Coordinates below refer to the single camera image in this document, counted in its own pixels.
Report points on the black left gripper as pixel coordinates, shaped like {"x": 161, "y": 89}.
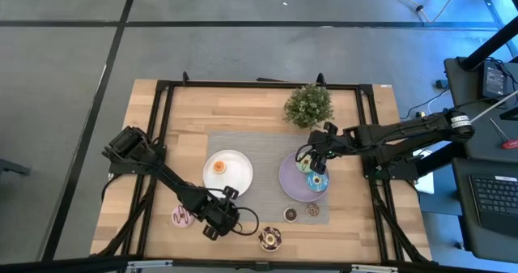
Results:
{"x": 218, "y": 216}

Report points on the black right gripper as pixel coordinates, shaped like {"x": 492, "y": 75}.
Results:
{"x": 325, "y": 143}

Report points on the large green donut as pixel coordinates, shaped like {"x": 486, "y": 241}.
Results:
{"x": 302, "y": 165}

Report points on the large blue donut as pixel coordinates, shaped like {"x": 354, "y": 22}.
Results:
{"x": 311, "y": 184}

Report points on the large pink donut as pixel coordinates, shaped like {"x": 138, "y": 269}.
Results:
{"x": 180, "y": 218}

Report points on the small orange donut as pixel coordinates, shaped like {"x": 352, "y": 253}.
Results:
{"x": 216, "y": 164}

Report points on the large chocolate sprinkled donut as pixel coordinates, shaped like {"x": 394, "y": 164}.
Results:
{"x": 263, "y": 240}

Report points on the small tan sprinkled donut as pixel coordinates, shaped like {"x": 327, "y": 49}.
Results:
{"x": 308, "y": 207}

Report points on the small chocolate donut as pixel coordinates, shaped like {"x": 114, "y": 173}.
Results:
{"x": 286, "y": 212}

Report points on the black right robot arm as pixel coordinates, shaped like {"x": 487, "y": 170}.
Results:
{"x": 404, "y": 133}

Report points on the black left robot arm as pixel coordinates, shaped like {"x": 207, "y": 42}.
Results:
{"x": 170, "y": 180}

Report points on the green potted plant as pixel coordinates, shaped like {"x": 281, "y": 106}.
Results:
{"x": 308, "y": 105}

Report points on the white round plate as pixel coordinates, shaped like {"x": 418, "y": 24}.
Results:
{"x": 239, "y": 171}

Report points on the purple round plate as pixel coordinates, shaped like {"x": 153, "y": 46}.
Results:
{"x": 291, "y": 184}

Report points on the grey woven placemat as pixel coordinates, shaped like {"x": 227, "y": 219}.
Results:
{"x": 263, "y": 163}

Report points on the white paper sheet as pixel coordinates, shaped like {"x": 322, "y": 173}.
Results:
{"x": 425, "y": 184}

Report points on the black side desk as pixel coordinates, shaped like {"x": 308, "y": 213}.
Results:
{"x": 469, "y": 86}

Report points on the black side table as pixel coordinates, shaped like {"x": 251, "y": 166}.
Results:
{"x": 465, "y": 224}

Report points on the black keyboard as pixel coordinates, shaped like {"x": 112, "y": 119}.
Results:
{"x": 498, "y": 200}

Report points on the black power adapter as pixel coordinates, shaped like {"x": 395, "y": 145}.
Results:
{"x": 494, "y": 80}

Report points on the black diagonal pole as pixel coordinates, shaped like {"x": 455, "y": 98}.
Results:
{"x": 489, "y": 45}

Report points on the grey chair foot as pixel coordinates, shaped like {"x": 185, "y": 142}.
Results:
{"x": 12, "y": 167}

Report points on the black aluminium table frame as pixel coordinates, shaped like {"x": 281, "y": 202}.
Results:
{"x": 263, "y": 84}

